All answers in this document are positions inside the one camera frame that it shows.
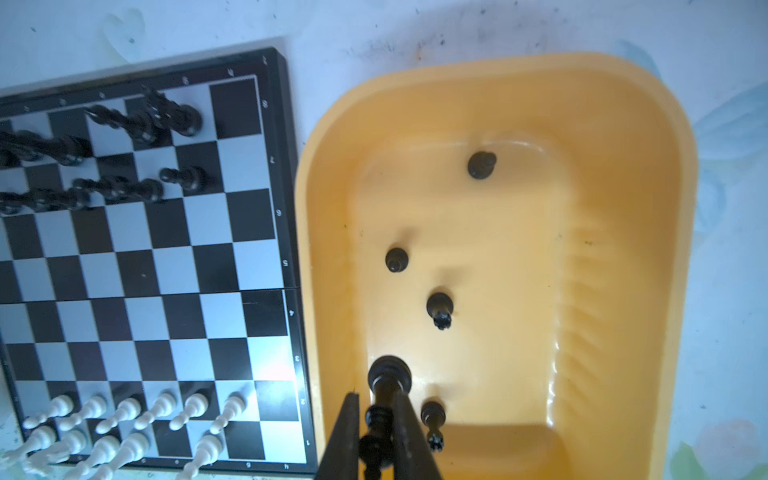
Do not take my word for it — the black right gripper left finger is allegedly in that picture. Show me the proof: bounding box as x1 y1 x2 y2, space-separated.
315 392 360 480

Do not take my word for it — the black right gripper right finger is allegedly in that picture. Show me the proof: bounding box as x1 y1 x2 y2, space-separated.
392 392 443 480

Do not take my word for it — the black tall chess piece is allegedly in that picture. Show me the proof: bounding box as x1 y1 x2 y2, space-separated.
359 355 412 479

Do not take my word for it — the black pawn mid tub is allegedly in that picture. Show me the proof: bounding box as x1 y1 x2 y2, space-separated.
385 247 409 273

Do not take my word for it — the black chess piece centre tub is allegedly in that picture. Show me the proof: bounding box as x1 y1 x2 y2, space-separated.
426 292 454 330

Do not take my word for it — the black chess piece on board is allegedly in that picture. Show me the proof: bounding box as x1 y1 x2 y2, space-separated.
142 86 203 137

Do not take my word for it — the black rook in tub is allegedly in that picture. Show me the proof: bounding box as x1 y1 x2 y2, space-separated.
421 401 446 453

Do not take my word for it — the black white chessboard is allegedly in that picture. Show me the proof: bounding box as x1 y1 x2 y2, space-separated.
1 48 318 475

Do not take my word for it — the yellow plastic tub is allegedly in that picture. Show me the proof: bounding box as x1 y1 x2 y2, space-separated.
295 53 698 479

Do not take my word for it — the black pawn far end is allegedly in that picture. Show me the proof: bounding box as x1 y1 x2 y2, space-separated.
467 151 497 180

